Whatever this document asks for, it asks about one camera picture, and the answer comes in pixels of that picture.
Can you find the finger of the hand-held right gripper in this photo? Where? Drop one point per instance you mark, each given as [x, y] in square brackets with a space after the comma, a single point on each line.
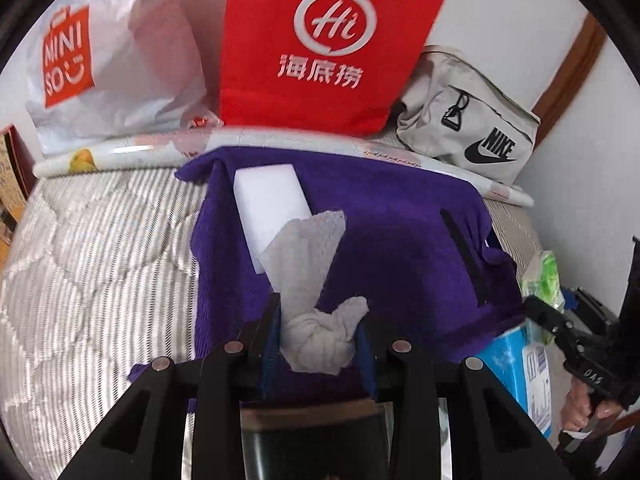
[587, 307]
[547, 322]

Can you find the white paper tissue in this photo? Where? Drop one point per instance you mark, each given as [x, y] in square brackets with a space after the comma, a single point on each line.
[310, 260]

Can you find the printed paper roll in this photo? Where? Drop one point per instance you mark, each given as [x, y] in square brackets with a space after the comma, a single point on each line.
[125, 152]

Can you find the grey waist bag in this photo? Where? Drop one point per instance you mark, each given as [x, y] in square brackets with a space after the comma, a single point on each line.
[450, 110]

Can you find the brown wooden door frame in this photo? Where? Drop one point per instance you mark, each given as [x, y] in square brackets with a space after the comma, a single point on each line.
[570, 75]

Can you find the person's right hand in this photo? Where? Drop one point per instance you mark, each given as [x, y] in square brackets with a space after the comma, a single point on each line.
[575, 405]

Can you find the green tissue pack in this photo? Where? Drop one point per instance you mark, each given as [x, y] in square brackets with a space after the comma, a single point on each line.
[542, 275]

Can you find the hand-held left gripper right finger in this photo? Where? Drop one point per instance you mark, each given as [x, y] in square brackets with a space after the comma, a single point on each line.
[365, 360]

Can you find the patterned notebook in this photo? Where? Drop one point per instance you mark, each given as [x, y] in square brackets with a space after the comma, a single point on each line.
[10, 170]

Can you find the blue tissue pack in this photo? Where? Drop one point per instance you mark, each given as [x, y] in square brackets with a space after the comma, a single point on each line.
[510, 360]

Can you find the purple towel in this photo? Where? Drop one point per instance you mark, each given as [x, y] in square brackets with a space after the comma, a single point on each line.
[400, 240]

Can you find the red paper bag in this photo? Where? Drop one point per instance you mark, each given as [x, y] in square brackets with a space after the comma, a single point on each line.
[320, 75]

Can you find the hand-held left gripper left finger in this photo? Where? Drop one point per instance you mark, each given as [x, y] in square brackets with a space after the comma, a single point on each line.
[270, 347]

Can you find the white plastic shopping bag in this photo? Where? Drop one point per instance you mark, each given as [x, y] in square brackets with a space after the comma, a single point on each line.
[135, 60]

